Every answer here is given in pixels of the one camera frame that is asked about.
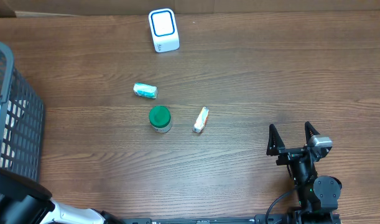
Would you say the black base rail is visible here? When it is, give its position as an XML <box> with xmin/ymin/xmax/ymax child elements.
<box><xmin>121</xmin><ymin>214</ymin><xmax>341</xmax><ymax>224</ymax></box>

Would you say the grey plastic mesh basket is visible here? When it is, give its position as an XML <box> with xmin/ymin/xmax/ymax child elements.
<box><xmin>0</xmin><ymin>42</ymin><xmax>45</xmax><ymax>182</ymax></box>

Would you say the white barcode scanner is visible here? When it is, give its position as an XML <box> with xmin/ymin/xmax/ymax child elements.
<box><xmin>148</xmin><ymin>8</ymin><xmax>180</xmax><ymax>53</ymax></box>

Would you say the orange white small box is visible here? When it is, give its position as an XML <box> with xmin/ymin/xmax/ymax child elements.
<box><xmin>193</xmin><ymin>106</ymin><xmax>209</xmax><ymax>133</ymax></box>

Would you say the green lid jar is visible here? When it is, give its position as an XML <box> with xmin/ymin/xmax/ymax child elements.
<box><xmin>149</xmin><ymin>106</ymin><xmax>172</xmax><ymax>133</ymax></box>

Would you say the teal white tissue pack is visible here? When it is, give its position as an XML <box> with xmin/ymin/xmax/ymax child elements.
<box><xmin>133</xmin><ymin>83</ymin><xmax>158</xmax><ymax>99</ymax></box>

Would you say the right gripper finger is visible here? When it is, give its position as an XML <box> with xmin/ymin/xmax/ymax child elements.
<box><xmin>305</xmin><ymin>121</ymin><xmax>320</xmax><ymax>143</ymax></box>
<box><xmin>266</xmin><ymin>124</ymin><xmax>285</xmax><ymax>156</ymax></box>

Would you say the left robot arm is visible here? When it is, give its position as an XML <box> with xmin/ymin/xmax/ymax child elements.
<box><xmin>0</xmin><ymin>168</ymin><xmax>123</xmax><ymax>224</ymax></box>

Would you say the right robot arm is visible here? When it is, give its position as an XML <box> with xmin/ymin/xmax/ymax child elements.
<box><xmin>264</xmin><ymin>121</ymin><xmax>343</xmax><ymax>224</ymax></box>

